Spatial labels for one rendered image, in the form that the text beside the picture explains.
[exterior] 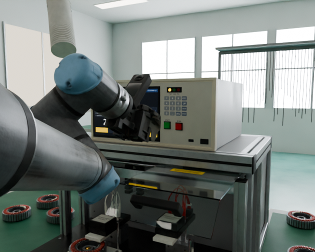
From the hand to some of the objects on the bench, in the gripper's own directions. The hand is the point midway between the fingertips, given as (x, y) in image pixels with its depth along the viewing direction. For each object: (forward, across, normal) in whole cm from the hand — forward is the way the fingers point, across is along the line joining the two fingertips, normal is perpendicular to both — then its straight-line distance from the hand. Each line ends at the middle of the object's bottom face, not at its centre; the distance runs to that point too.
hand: (155, 126), depth 81 cm
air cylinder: (+26, -20, -34) cm, 47 cm away
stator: (+33, -54, -33) cm, 71 cm away
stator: (+26, -72, -36) cm, 84 cm away
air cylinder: (+26, +4, -34) cm, 43 cm away
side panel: (+50, +24, -25) cm, 61 cm away
